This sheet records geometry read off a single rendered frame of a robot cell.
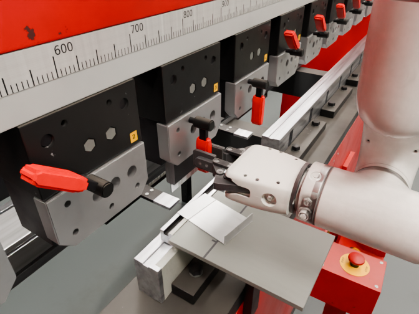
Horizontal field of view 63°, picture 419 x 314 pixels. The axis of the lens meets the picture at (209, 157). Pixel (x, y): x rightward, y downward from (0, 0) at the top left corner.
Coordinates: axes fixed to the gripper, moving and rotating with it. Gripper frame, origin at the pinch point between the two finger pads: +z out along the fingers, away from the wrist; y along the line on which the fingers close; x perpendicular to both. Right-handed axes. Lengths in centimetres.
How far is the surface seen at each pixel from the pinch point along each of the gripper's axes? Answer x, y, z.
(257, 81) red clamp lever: 6.3, 19.3, 1.4
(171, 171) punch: -5.4, -0.5, 7.8
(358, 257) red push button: -37, 30, -25
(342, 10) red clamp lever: 11, 73, 0
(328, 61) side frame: -49, 219, 35
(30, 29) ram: 23.2, -21.7, 4.0
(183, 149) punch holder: 1.4, -2.1, 3.5
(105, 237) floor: -118, 50, 104
